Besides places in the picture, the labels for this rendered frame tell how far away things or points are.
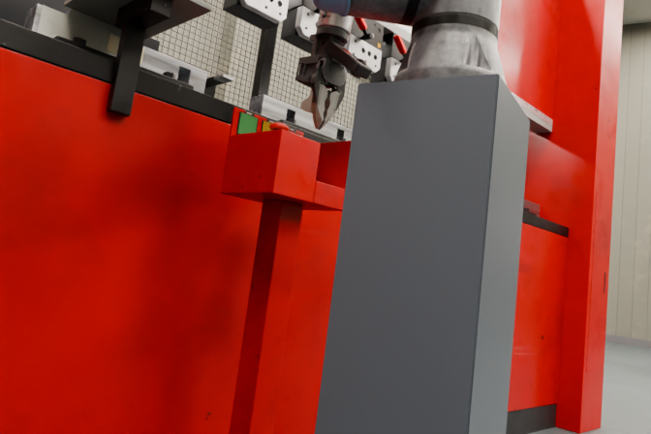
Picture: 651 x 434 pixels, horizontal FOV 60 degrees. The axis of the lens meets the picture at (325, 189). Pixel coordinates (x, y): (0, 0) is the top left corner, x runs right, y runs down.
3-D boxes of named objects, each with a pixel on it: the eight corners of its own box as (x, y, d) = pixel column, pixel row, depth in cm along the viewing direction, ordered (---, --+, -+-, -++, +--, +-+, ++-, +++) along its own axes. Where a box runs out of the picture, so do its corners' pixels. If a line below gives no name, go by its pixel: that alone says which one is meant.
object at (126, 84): (133, 104, 97) (154, -12, 100) (98, 112, 107) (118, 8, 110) (153, 110, 100) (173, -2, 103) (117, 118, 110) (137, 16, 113)
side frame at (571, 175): (580, 434, 236) (609, -65, 270) (415, 387, 296) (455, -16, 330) (601, 427, 253) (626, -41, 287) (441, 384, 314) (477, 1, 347)
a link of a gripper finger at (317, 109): (302, 129, 122) (311, 87, 122) (322, 129, 117) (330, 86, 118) (293, 125, 119) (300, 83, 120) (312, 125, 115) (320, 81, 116)
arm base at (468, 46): (517, 117, 77) (522, 49, 79) (489, 77, 65) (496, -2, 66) (415, 120, 85) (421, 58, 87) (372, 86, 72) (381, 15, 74)
